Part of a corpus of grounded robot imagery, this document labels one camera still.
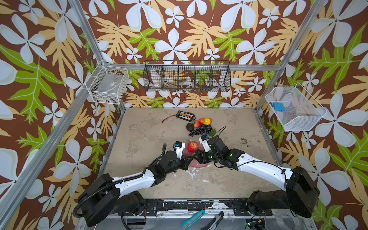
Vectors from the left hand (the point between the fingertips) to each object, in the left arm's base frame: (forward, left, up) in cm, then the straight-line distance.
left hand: (194, 156), depth 80 cm
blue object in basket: (+27, -52, +13) cm, 60 cm away
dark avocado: (+27, +2, -8) cm, 28 cm away
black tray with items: (+41, +5, -12) cm, 43 cm away
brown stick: (+35, +23, -12) cm, 44 cm away
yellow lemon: (+31, -11, -7) cm, 34 cm away
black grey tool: (-28, -12, -11) cm, 33 cm away
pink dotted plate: (-4, 0, 0) cm, 4 cm away
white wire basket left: (+38, +53, +21) cm, 68 cm away
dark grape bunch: (+25, -7, -8) cm, 27 cm away
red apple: (+9, 0, -6) cm, 11 cm away
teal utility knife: (-28, 0, -12) cm, 31 cm away
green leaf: (+23, -15, -10) cm, 29 cm away
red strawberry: (+30, -4, -9) cm, 31 cm away
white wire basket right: (+20, -60, +17) cm, 66 cm away
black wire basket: (+52, +4, +18) cm, 55 cm away
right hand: (+1, -1, -1) cm, 2 cm away
